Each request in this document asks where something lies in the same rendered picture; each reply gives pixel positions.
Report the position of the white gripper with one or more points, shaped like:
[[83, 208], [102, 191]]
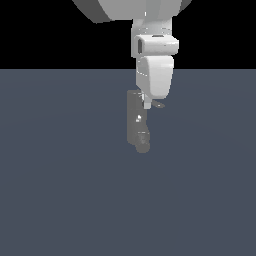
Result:
[[155, 75]]

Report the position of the grey faucet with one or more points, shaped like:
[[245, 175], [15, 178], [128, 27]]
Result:
[[136, 123]]

